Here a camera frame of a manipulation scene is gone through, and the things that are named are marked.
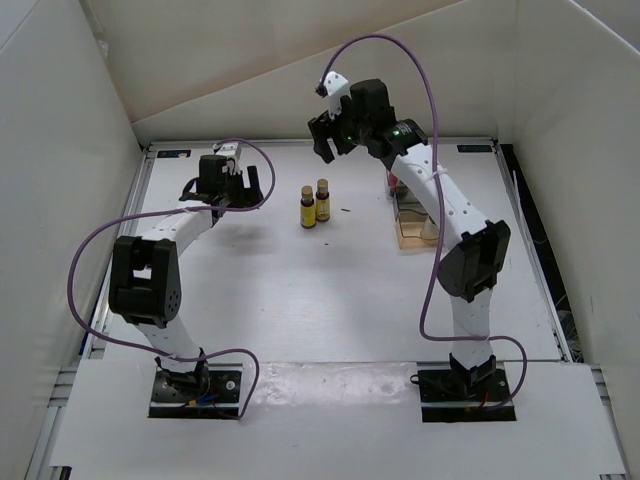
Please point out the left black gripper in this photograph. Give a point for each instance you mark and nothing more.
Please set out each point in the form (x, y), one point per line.
(248, 197)

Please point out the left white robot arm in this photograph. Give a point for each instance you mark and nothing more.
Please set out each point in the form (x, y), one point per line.
(145, 284)

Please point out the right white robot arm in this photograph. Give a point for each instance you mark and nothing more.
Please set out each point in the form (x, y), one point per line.
(475, 246)

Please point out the tiered plastic condiment rack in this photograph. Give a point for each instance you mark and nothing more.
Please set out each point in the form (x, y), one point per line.
(409, 217)

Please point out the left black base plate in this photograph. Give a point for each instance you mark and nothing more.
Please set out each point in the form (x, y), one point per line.
(219, 398)

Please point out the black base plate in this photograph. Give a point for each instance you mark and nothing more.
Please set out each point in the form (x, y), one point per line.
(219, 398)
(444, 399)

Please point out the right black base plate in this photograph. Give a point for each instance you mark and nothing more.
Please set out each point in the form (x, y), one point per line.
(444, 399)

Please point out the tall red label sauce bottle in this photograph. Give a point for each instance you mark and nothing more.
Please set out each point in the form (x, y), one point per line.
(391, 183)

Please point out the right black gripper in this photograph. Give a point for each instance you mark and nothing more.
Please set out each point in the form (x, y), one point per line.
(319, 129)

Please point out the white powder jar black lid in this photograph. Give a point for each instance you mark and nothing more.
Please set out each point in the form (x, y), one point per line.
(429, 231)

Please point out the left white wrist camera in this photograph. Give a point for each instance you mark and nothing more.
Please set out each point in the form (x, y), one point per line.
(231, 151)

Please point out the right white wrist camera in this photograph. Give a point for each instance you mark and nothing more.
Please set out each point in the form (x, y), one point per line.
(333, 87)

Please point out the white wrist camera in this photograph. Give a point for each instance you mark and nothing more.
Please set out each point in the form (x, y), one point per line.
(333, 87)
(231, 151)

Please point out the small yellow label bottle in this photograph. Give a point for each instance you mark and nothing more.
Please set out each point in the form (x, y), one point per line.
(323, 206)
(307, 207)

